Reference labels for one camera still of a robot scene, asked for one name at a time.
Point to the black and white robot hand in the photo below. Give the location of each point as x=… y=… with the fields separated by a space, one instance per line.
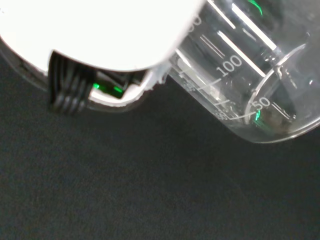
x=100 y=32

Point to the black bench cloth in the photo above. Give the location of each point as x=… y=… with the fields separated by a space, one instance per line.
x=125 y=180

